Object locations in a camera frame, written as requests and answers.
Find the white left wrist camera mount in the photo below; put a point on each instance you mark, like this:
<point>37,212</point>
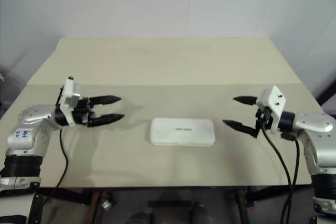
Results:
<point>70,90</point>

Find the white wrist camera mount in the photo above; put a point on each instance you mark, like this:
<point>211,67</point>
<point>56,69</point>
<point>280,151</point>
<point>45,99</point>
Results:
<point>274,100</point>
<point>70,90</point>

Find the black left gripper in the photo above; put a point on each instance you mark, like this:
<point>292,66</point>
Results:
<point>81,112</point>

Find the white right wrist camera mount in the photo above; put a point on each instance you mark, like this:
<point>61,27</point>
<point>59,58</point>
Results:
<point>274,100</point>

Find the white plastic pencil case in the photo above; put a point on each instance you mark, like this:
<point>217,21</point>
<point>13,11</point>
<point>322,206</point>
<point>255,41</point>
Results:
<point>182,130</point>

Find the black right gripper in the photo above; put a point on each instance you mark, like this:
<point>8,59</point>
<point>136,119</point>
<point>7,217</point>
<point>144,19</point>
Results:
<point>268,123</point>

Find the rusty brown table leg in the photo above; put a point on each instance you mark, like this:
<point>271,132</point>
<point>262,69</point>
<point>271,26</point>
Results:
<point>96,208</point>
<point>242,207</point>

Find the black table frame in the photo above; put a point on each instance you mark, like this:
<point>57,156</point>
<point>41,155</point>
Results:
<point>71,199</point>

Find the small silver metal fitting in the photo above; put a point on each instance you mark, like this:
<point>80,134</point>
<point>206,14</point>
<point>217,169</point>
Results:
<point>106,204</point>

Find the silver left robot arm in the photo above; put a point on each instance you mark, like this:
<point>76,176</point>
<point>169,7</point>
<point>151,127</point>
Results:
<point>34,119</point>

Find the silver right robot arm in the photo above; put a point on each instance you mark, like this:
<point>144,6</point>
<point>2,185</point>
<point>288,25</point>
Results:
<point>315,127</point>

